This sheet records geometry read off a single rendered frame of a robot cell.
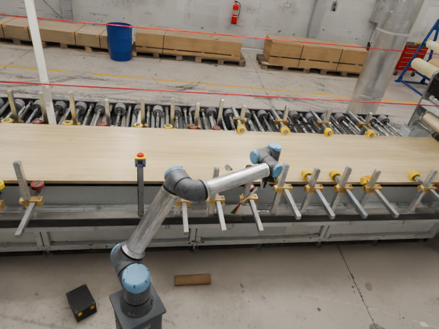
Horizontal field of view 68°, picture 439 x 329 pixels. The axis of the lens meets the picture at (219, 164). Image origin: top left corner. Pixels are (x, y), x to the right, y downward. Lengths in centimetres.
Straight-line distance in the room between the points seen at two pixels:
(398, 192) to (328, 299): 115
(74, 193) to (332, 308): 229
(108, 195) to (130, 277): 91
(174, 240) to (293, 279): 113
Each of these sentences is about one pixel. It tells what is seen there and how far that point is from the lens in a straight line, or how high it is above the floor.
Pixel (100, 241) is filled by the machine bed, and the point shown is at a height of 17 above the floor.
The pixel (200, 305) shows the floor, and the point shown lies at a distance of 284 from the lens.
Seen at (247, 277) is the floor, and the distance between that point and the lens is 305.
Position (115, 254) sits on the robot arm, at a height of 84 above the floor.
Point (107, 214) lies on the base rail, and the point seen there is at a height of 70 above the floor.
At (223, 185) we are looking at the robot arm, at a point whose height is 133.
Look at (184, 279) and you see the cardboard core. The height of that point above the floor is 7.
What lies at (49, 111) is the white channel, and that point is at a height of 103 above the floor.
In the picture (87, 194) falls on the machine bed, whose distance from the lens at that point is 265.
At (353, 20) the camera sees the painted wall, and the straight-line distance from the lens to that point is 1001.
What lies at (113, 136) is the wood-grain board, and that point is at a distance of 300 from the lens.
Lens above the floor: 241
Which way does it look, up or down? 34 degrees down
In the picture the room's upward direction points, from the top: 8 degrees clockwise
